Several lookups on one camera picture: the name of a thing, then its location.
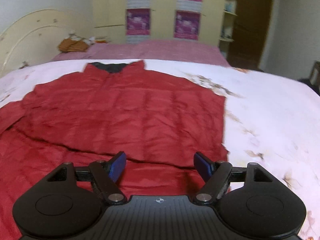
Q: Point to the cream curved headboard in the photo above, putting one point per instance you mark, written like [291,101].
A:
[34,38]

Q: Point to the wooden chair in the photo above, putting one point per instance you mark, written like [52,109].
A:
[314,77]

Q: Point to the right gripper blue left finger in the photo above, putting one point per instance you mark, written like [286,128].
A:
[104,176]

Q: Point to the white floral bed sheet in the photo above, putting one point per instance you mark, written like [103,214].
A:
[268,119]

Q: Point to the pink checked bed sheet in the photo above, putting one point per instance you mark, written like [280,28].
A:
[172,50]

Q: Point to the red puffer jacket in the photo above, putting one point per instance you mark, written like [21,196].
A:
[160,121]

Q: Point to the cream wardrobe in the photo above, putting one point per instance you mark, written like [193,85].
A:
[109,18]

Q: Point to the lower right purple calendar poster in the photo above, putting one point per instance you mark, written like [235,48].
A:
[187,25]

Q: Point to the lower left purple calendar poster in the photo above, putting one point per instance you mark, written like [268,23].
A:
[138,21]

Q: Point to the cream corner shelf unit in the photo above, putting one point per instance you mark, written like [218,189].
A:
[226,34]

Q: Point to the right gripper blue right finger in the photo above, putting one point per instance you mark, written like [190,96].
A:
[216,178]

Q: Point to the orange brown folded cloth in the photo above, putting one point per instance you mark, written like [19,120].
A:
[73,45]

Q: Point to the brown wooden door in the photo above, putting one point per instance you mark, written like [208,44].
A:
[249,33]

